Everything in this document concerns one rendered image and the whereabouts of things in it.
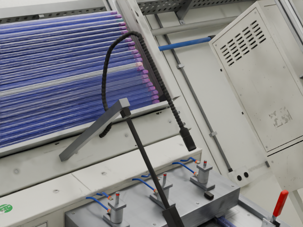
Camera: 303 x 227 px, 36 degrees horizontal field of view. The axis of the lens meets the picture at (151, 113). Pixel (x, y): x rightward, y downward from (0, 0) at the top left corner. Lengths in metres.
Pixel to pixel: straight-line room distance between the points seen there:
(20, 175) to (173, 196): 0.30
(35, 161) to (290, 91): 1.15
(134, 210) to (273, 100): 1.11
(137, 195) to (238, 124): 2.54
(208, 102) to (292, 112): 1.53
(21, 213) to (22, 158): 0.13
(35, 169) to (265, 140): 1.22
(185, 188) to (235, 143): 2.39
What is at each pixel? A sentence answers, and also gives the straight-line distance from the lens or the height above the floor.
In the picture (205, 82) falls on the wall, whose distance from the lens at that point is 3.39.
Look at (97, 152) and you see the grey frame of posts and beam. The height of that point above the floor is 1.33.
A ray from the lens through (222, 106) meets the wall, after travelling 3.39.
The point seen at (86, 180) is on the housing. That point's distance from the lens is 0.94.
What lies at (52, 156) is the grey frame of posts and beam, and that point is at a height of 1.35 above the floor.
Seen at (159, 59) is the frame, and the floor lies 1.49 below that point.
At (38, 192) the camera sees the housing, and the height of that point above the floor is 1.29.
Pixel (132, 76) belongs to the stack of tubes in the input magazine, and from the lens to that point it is 1.10.
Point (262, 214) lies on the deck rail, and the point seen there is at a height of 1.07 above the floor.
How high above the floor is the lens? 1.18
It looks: 10 degrees up
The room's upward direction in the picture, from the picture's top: 25 degrees counter-clockwise
